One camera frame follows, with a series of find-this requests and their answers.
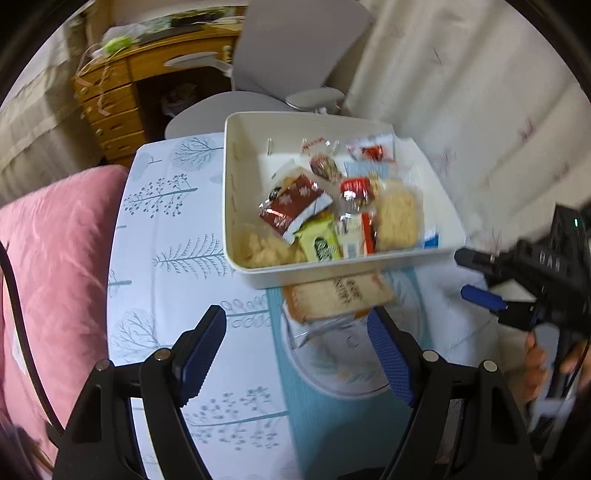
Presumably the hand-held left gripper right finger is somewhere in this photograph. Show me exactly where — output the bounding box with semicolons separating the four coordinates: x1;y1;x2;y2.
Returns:
367;307;539;480

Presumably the black cable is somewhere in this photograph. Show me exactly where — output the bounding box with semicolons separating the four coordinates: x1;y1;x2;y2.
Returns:
0;242;63;437

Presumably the beige packet with red stripe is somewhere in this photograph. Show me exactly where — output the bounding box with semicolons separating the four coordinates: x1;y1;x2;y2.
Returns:
335;212;377;259

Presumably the wooden desk with drawers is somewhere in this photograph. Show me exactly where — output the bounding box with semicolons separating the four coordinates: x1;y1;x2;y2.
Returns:
71;18;241;169

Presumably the white plastic storage box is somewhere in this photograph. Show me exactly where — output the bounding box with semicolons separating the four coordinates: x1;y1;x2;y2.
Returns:
224;112;466;291

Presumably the clear bag of pale crisps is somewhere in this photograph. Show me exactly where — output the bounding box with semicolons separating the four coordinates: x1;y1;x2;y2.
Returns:
240;228;308;271

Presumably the green snack packet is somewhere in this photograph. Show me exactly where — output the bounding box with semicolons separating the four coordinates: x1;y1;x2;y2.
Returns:
293;217;345;264

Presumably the clear packet with red label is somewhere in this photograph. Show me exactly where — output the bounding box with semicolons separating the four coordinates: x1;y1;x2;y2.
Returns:
339;176;377;217

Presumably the grey office chair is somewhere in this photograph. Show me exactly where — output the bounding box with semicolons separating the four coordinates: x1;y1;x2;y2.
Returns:
164;0;375;139

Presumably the small red and white packet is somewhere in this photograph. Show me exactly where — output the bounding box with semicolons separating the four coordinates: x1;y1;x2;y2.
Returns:
346;134;397;162

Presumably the person's right hand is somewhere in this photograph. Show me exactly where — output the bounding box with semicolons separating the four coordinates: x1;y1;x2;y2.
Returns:
524;330;591;409

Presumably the sliced bread packet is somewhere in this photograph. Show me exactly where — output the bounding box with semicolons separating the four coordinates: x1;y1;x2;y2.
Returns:
281;272;398;349

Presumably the red and white snowflake packet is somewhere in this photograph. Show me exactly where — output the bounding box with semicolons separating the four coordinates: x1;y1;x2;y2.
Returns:
259;174;333;245

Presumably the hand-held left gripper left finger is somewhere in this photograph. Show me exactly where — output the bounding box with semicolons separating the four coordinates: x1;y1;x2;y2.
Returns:
53;305;228;480

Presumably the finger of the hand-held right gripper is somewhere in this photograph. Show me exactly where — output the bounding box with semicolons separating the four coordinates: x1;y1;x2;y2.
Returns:
461;285;537;332
455;248;511;280

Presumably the clear wrapper with red print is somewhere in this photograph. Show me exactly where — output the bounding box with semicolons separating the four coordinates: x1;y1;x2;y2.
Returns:
300;137;340;158

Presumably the clear bag of beige noodle cake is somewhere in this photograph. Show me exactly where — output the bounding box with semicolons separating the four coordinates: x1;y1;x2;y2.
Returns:
372;178;426;252

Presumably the white cord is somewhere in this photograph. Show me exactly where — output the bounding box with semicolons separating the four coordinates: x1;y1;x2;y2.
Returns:
75;44;114;118

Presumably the cream curtain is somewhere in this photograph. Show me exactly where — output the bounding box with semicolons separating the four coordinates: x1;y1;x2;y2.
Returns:
344;0;591;259

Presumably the pink cushion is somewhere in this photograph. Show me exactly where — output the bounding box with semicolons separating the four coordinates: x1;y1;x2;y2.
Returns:
0;165;132;480

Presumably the lace cloth covered furniture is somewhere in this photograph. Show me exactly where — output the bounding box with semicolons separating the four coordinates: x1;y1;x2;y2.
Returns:
0;32;107;204

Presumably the green and white tissue pack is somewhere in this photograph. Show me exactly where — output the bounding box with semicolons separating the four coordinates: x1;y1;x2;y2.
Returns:
99;34;136;57

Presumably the round brown wrapped snack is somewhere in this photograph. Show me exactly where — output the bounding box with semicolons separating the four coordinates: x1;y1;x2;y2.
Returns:
309;154;345;181

